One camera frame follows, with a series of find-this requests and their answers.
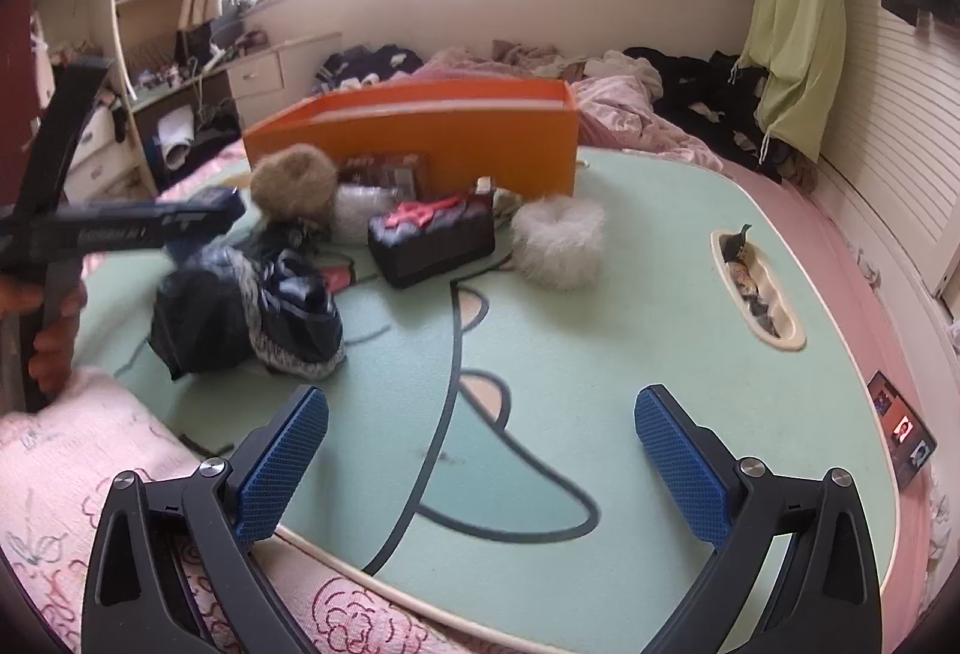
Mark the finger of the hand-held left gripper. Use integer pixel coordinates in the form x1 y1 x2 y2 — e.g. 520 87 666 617
71 187 246 250

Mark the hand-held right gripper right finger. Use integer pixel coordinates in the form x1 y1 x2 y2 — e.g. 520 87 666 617
634 385 880 654

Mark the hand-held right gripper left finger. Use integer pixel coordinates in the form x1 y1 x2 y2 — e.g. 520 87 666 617
81 385 331 654

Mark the black plastic bag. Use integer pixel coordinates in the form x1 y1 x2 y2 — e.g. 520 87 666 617
148 245 346 381

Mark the brown fur pompom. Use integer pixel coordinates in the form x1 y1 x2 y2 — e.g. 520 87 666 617
249 145 340 227

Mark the brown drink carton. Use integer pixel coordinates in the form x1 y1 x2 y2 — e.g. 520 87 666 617
339 153 430 194

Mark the white fur pompom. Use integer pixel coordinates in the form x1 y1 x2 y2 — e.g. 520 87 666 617
511 195 605 291

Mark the black box with red pattern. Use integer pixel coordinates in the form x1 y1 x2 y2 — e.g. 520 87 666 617
367 190 497 289

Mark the orange cardboard box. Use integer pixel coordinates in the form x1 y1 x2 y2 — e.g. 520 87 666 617
242 78 580 199

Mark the green cartoon desktop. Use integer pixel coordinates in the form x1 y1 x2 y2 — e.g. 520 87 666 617
75 145 901 654

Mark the person's left hand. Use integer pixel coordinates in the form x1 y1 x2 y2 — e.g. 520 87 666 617
0 275 87 400

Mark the white drawer cabinet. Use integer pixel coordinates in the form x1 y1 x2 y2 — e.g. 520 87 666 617
67 106 151 205

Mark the white rolled garment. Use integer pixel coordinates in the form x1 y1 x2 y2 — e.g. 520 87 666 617
159 105 197 171

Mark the dark red door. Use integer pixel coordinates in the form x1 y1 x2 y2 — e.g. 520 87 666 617
0 0 46 205

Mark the white desk with drawers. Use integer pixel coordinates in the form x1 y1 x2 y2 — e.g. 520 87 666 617
127 31 342 122

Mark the photo card booklet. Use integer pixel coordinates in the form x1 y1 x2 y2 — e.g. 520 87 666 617
866 370 938 494

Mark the dark clothes pile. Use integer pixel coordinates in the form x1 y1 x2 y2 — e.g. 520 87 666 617
315 45 421 92

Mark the black clothes heap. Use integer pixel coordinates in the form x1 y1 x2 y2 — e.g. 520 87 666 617
622 46 807 179

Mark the beige fluffy blanket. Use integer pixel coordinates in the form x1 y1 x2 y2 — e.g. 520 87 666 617
420 40 586 81

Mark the white crumpled garment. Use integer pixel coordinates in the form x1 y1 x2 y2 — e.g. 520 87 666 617
585 54 665 96

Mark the lime green hanging cloth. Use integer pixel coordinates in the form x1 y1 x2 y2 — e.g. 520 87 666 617
754 0 848 164

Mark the patterned keychain trinket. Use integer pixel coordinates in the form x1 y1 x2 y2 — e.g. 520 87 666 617
727 253 781 336

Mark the white slatted wall panel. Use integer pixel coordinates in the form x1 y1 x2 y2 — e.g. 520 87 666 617
817 0 960 302

